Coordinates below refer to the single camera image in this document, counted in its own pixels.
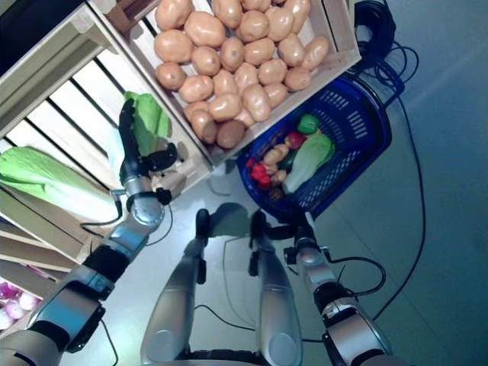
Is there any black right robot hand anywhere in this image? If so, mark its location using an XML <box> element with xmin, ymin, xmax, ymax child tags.
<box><xmin>266</xmin><ymin>211</ymin><xmax>317</xmax><ymax>245</ymax></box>

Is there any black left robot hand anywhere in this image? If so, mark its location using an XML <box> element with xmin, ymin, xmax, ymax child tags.
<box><xmin>117</xmin><ymin>98</ymin><xmax>185</xmax><ymax>179</ymax></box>

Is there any green napa cabbage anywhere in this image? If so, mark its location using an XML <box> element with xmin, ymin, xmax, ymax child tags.
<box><xmin>0</xmin><ymin>146</ymin><xmax>119</xmax><ymax>222</ymax></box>
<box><xmin>105</xmin><ymin>91</ymin><xmax>172</xmax><ymax>165</ymax></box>
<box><xmin>282</xmin><ymin>133</ymin><xmax>336</xmax><ymax>194</ymax></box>

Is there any blue plastic shopping basket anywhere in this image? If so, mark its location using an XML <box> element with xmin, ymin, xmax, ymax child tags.
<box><xmin>235</xmin><ymin>74</ymin><xmax>393</xmax><ymax>224</ymax></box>

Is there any red bell pepper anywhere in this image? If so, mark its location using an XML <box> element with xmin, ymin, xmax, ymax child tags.
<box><xmin>285</xmin><ymin>131</ymin><xmax>308</xmax><ymax>149</ymax></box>
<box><xmin>249</xmin><ymin>163</ymin><xmax>271</xmax><ymax>190</ymax></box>

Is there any silver right robot leg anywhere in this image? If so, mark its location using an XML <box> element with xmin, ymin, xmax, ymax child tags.
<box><xmin>247</xmin><ymin>209</ymin><xmax>306</xmax><ymax>366</ymax></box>

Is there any silver robot leg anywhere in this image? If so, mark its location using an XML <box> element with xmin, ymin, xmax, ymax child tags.
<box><xmin>140</xmin><ymin>208</ymin><xmax>211</xmax><ymax>366</ymax></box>
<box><xmin>247</xmin><ymin>209</ymin><xmax>306</xmax><ymax>366</ymax></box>

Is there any dark green cucumber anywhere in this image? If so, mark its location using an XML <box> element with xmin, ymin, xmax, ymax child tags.
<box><xmin>278</xmin><ymin>152</ymin><xmax>298</xmax><ymax>171</ymax></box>

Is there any wide slatted wooden crate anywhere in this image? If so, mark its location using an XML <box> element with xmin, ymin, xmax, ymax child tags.
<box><xmin>0</xmin><ymin>3</ymin><xmax>214</xmax><ymax>268</ymax></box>

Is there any tan ginger root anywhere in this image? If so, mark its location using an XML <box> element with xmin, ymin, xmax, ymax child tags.
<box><xmin>262</xmin><ymin>143</ymin><xmax>293</xmax><ymax>167</ymax></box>

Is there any green bell pepper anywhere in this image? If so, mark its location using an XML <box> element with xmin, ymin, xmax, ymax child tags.
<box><xmin>297</xmin><ymin>114</ymin><xmax>321</xmax><ymax>134</ymax></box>

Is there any silver left robot leg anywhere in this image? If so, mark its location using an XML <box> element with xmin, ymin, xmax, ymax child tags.
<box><xmin>140</xmin><ymin>208</ymin><xmax>211</xmax><ymax>366</ymax></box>

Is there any black silver robot pelvis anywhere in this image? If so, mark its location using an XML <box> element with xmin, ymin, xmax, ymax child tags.
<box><xmin>186</xmin><ymin>348</ymin><xmax>268</xmax><ymax>366</ymax></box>

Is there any wooden onion crate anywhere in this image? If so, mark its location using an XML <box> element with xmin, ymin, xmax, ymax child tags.
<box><xmin>0</xmin><ymin>258</ymin><xmax>68</xmax><ymax>342</ymax></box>

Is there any wooden display shelf rack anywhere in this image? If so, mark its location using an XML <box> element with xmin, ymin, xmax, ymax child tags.
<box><xmin>0</xmin><ymin>0</ymin><xmax>115</xmax><ymax>275</ymax></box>

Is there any wooden potato crate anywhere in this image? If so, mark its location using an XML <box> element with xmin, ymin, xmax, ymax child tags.
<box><xmin>89</xmin><ymin>0</ymin><xmax>363</xmax><ymax>169</ymax></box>

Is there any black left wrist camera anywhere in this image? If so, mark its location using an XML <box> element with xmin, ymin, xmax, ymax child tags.
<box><xmin>154</xmin><ymin>186</ymin><xmax>173</xmax><ymax>205</ymax></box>

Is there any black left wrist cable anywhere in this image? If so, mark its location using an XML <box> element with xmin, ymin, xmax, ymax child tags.
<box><xmin>80</xmin><ymin>190</ymin><xmax>127</xmax><ymax>237</ymax></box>

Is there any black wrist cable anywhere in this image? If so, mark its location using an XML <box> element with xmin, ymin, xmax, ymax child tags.
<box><xmin>327</xmin><ymin>255</ymin><xmax>387</xmax><ymax>298</ymax></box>
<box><xmin>80</xmin><ymin>190</ymin><xmax>127</xmax><ymax>237</ymax></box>

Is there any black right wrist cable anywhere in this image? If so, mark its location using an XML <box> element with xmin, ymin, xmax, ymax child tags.
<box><xmin>327</xmin><ymin>255</ymin><xmax>387</xmax><ymax>298</ymax></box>

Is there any long black floor cable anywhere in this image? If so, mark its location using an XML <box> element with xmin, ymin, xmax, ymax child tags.
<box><xmin>358</xmin><ymin>41</ymin><xmax>427</xmax><ymax>323</ymax></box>

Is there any black coiled cable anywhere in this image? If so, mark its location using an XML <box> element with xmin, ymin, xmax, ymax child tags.
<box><xmin>354</xmin><ymin>0</ymin><xmax>400</xmax><ymax>53</ymax></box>

